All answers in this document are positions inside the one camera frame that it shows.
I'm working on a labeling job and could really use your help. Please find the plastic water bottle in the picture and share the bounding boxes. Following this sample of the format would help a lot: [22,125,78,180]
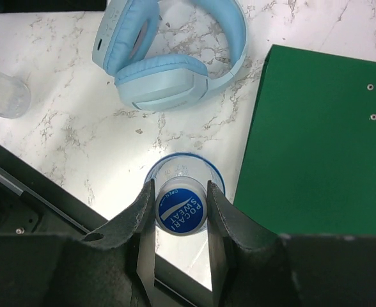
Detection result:
[0,72,31,119]
[145,152,226,237]

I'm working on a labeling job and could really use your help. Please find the black canvas bag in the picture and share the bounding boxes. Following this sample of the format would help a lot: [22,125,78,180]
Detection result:
[0,0,107,13]

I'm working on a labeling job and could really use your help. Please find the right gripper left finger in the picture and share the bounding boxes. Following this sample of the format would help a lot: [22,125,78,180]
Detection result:
[47,181,155,306]

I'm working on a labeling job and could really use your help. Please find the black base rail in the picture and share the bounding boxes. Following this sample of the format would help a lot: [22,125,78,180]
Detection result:
[0,146,212,306]

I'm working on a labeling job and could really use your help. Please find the light blue headphones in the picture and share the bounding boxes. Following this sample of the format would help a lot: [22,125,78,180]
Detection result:
[92,1,248,112]

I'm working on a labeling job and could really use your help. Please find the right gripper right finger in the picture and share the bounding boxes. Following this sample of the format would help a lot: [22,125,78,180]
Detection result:
[207,181,300,306]

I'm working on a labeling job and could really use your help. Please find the green binder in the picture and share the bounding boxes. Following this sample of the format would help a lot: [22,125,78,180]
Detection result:
[233,45,376,235]

